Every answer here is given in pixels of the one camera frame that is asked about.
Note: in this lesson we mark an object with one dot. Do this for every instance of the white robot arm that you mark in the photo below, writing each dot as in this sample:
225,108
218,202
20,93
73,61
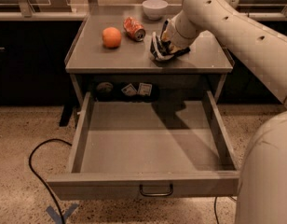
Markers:
262,189

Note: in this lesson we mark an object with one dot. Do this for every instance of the white bowl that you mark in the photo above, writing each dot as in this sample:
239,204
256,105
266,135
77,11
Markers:
154,9

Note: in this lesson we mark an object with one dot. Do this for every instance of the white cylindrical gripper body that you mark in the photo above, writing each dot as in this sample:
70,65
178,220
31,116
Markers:
175,33

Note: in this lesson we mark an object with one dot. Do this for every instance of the grey counter cabinet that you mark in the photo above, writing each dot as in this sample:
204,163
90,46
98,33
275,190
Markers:
185,78

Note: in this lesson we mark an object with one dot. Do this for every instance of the white horizontal rail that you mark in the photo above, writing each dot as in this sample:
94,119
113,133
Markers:
70,16

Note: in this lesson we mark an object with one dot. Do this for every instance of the blue chip bag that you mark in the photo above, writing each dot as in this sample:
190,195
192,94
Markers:
158,50

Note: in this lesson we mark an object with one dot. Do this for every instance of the black drawer handle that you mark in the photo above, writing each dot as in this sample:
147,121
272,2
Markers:
156,191

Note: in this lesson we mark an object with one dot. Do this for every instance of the grey open drawer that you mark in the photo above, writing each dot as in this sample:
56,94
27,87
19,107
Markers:
119,146

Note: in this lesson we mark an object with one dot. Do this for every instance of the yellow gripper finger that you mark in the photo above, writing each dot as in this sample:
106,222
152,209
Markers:
180,52

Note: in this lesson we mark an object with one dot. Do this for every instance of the red soda can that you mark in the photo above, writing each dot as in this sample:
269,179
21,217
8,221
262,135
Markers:
134,29

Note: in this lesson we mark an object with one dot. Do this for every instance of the white tag right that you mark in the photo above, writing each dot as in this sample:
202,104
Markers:
145,89

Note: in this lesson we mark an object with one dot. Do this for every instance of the orange fruit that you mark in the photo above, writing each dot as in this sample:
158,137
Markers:
111,37

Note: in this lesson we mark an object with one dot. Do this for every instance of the white tag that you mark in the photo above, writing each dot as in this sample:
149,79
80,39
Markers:
145,89
129,90

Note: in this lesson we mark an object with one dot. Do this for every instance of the round grey object in cabinet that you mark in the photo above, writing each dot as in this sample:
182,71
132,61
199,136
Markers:
104,88

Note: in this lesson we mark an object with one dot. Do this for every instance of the white tag left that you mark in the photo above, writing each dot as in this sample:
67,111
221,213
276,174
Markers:
129,90

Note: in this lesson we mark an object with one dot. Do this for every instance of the blue tape cross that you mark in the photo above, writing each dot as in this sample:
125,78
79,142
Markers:
58,215

